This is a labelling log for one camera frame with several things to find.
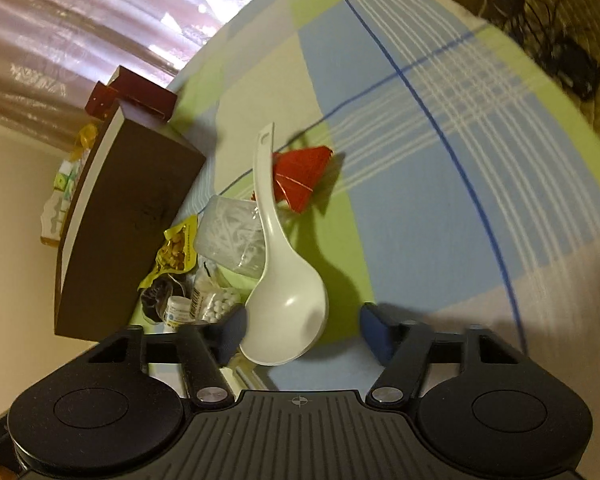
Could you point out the white chair back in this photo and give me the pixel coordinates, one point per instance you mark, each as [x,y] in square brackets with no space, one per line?
[54,220]

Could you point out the yellow plastic bag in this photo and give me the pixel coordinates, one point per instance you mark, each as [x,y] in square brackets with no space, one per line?
[86,139]

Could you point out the green tissue packs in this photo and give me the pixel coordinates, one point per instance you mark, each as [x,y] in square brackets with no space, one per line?
[70,177]

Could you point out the plaid tablecloth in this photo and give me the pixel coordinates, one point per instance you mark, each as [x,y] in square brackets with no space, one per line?
[430,185]

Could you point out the dark red box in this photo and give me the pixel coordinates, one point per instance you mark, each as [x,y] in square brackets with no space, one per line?
[140,95]

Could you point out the red snack packet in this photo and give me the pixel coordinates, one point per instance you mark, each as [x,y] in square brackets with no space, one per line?
[300,175]

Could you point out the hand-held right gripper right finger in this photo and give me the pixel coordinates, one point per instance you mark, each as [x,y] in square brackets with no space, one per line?
[377,332]

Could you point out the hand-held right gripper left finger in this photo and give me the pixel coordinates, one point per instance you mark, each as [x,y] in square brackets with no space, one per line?
[232,330]

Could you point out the yellow snack packet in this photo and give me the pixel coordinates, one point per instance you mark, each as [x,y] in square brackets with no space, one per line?
[175,252]

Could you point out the brown cardboard box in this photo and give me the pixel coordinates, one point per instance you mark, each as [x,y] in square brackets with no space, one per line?
[125,200]

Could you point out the clear cotton swab box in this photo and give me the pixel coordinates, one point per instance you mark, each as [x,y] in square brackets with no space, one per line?
[225,235]

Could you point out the dark dried fruit packet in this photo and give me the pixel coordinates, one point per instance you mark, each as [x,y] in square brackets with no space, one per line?
[157,300]

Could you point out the small white bottle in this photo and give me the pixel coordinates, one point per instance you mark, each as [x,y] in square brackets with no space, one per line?
[177,310]

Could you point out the white plastic spoon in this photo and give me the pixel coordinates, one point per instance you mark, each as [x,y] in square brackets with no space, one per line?
[285,310]

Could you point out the pink curtain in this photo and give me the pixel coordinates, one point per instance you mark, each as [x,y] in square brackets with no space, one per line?
[80,25]

